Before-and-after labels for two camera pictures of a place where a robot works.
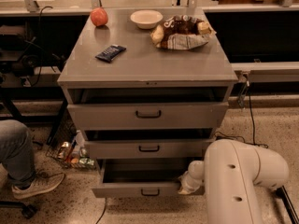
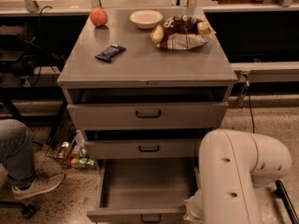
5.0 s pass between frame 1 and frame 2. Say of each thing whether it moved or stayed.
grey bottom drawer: moved
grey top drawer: stayed
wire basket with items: stayed
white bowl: stayed
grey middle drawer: stayed
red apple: stayed
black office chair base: stayed
